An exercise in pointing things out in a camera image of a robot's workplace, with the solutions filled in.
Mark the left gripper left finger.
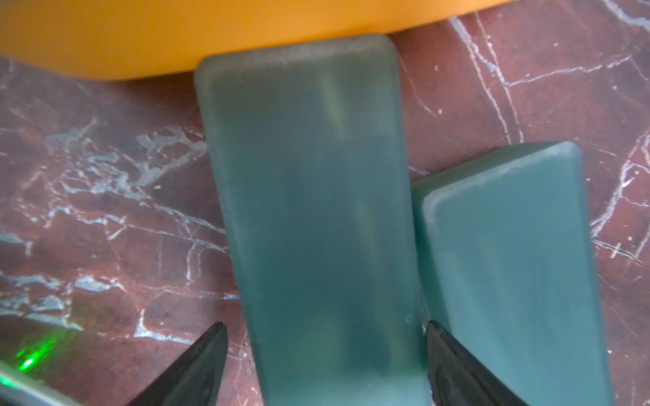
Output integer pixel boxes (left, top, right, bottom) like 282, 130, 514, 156
130, 322, 229, 405

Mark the green pencil case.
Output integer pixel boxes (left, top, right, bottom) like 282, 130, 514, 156
195, 34, 432, 405
411, 141, 614, 405

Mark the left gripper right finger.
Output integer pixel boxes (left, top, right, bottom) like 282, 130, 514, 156
426, 321, 526, 406

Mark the yellow plastic tray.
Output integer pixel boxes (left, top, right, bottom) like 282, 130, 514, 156
1, 1, 489, 81

